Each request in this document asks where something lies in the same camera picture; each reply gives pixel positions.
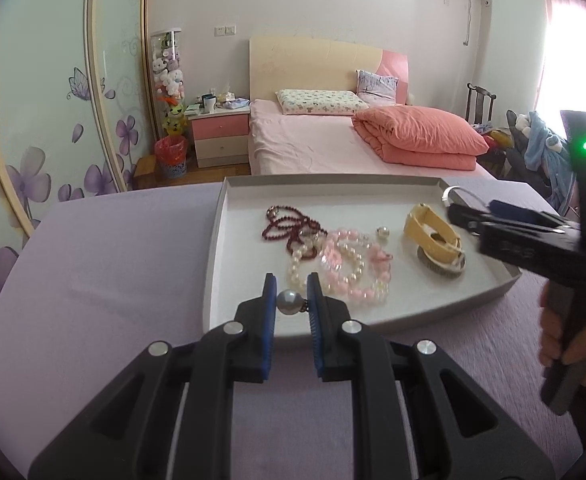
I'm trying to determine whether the plush toy display tube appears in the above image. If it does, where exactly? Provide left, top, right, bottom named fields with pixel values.
left=150, top=29, right=190, bottom=138

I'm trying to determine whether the thin silver bangle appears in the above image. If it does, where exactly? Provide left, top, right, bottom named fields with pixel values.
left=440, top=185, right=490, bottom=208

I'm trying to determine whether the dark red bead bracelet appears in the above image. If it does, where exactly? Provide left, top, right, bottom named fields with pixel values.
left=261, top=205, right=329, bottom=259

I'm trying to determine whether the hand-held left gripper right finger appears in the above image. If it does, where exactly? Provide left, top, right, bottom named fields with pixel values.
left=305, top=272, right=556, bottom=480

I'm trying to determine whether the floral sliding wardrobe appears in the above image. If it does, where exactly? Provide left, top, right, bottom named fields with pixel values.
left=0, top=0, right=155, bottom=361

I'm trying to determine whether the pink curtain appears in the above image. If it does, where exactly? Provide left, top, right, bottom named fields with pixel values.
left=533, top=0, right=586, bottom=196

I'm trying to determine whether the red waste bin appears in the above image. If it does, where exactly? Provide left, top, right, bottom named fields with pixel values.
left=154, top=135, right=189, bottom=180

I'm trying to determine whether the pink bead bracelet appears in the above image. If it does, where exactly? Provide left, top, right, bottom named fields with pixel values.
left=318, top=227, right=394, bottom=307

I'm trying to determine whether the cream and pink headboard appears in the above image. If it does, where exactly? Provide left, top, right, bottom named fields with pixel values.
left=249, top=35, right=410, bottom=107

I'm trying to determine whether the yellow wristband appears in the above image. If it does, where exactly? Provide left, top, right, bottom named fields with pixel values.
left=404, top=202, right=466, bottom=267

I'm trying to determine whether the blue plush robe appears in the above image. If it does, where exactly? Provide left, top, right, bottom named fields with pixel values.
left=522, top=110, right=581, bottom=211

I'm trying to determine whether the grey cuff bracelet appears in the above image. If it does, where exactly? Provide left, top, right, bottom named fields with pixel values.
left=416, top=245, right=467, bottom=278

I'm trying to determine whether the patterned white pillow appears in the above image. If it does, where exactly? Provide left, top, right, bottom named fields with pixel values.
left=274, top=89, right=369, bottom=117

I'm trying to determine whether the dark wooden chair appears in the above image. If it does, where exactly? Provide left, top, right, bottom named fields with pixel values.
left=466, top=82, right=497, bottom=125

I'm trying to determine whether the white pearl bracelet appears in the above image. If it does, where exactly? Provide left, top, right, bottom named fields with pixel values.
left=287, top=241, right=366, bottom=295

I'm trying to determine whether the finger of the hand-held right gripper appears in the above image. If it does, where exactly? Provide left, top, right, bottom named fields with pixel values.
left=446, top=202, right=581, bottom=261
left=487, top=199, right=570, bottom=230

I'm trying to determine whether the pink folded quilt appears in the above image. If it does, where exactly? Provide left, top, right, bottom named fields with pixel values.
left=351, top=105, right=490, bottom=165

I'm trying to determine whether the pink bed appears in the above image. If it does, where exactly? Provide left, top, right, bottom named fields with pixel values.
left=248, top=99, right=496, bottom=177

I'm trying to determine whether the black office chair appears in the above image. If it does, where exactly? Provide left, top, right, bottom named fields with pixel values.
left=502, top=110, right=564, bottom=198

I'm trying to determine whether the pink and cream nightstand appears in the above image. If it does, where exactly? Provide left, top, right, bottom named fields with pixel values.
left=187, top=105, right=251, bottom=169

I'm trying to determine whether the grey cardboard tray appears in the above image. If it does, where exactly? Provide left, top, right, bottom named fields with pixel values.
left=203, top=174, right=522, bottom=348

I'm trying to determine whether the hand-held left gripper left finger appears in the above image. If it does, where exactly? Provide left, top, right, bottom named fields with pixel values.
left=28, top=272, right=279, bottom=480

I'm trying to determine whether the purple pillow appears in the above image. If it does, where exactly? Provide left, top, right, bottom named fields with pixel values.
left=355, top=70, right=400, bottom=106

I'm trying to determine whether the pearl pendant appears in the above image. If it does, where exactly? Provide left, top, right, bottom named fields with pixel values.
left=276, top=289, right=308, bottom=316

